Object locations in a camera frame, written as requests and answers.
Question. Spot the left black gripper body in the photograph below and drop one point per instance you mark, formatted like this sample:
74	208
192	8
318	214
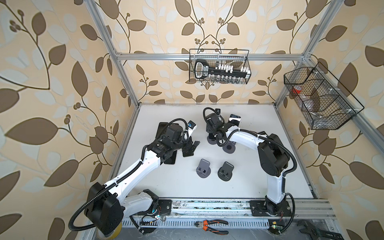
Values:
181	143

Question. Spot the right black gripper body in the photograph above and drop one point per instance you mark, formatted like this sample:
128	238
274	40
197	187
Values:
210	130

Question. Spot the red-edged black phone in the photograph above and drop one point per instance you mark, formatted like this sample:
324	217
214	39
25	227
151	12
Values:
171	160

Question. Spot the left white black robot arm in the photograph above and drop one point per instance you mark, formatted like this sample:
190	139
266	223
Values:
108	204

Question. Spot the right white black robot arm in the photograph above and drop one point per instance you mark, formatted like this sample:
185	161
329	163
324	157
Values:
275	159

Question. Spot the back left grey phone stand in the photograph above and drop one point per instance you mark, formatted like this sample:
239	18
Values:
211	141

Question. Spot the grey phone stand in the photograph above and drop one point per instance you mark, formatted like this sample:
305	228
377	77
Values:
203	170
225	172
229	147
211	141

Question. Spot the middle grey phone stand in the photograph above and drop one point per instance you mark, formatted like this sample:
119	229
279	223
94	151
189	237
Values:
229	147

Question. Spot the front left grey phone stand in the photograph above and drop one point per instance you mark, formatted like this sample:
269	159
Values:
203	170

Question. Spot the front right grey phone stand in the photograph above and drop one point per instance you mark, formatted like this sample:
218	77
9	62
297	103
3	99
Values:
225	172

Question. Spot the black socket tool set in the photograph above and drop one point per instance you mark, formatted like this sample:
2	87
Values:
203	70

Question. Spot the yellow tape roll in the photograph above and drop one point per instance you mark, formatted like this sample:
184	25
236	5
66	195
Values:
115	232

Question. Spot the black adjustable wrench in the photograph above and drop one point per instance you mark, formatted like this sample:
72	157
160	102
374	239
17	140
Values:
316	233

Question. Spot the back wire basket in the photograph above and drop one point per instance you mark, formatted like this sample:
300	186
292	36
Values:
234	57

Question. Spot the wire basket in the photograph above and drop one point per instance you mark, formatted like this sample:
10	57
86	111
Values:
325	101
234	57

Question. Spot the right wire basket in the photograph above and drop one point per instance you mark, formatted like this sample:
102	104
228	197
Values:
325	101

